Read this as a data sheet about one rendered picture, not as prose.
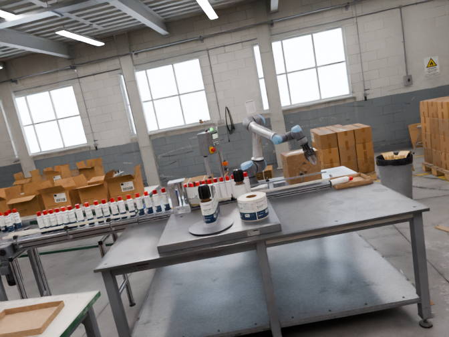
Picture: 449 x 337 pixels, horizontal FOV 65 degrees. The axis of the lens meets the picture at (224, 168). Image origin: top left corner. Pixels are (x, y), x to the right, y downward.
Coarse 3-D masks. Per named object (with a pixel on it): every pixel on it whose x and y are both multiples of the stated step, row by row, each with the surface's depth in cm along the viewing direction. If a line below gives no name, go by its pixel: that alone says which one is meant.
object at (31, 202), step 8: (24, 184) 464; (32, 184) 463; (24, 192) 463; (32, 192) 462; (16, 200) 429; (24, 200) 425; (32, 200) 436; (40, 200) 437; (16, 208) 438; (24, 208) 438; (32, 208) 438; (40, 208) 437; (24, 216) 440
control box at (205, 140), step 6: (204, 132) 290; (210, 132) 291; (198, 138) 291; (204, 138) 288; (210, 138) 291; (216, 138) 298; (204, 144) 290; (210, 144) 291; (204, 150) 291; (210, 150) 290; (216, 150) 297
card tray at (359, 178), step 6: (354, 174) 308; (360, 174) 307; (354, 180) 300; (360, 180) 297; (366, 180) 283; (372, 180) 283; (336, 186) 283; (342, 186) 283; (348, 186) 284; (354, 186) 284
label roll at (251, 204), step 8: (256, 192) 248; (240, 200) 236; (248, 200) 232; (256, 200) 231; (264, 200) 235; (240, 208) 237; (248, 208) 232; (256, 208) 232; (264, 208) 234; (248, 216) 234; (256, 216) 233; (264, 216) 235
